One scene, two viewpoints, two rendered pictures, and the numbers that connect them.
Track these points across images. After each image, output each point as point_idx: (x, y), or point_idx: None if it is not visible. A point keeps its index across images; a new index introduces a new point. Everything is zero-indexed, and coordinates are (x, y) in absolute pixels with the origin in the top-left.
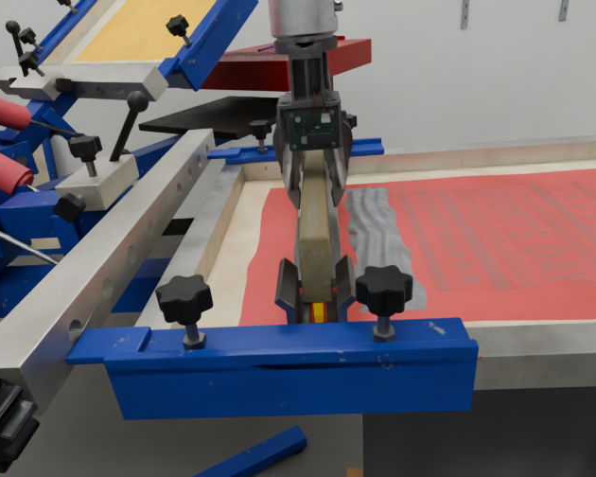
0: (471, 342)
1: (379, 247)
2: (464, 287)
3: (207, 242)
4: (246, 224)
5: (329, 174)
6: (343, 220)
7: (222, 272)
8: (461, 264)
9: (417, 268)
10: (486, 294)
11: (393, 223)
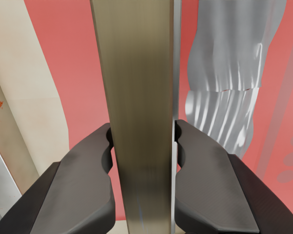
0: None
1: (221, 129)
2: (273, 186)
3: (9, 172)
4: (12, 39)
5: (179, 156)
6: (184, 36)
7: (47, 161)
8: (291, 157)
9: (247, 161)
10: (284, 194)
11: (261, 64)
